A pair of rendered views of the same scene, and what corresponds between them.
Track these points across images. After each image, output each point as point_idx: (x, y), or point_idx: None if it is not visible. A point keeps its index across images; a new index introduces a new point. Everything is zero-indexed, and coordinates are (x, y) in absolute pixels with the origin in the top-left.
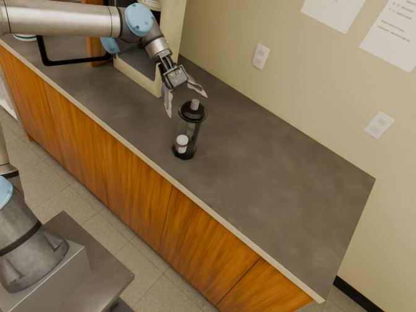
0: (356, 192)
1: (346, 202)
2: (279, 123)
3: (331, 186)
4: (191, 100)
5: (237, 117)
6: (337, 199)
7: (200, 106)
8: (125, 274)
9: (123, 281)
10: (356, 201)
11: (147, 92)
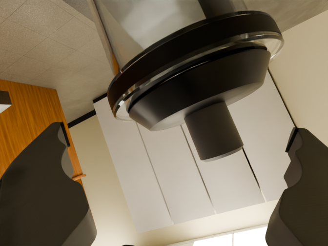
0: (317, 10)
1: (291, 21)
2: None
3: (309, 2)
4: (207, 159)
5: None
6: (287, 19)
7: (240, 97)
8: (0, 107)
9: (0, 110)
10: (299, 20)
11: None
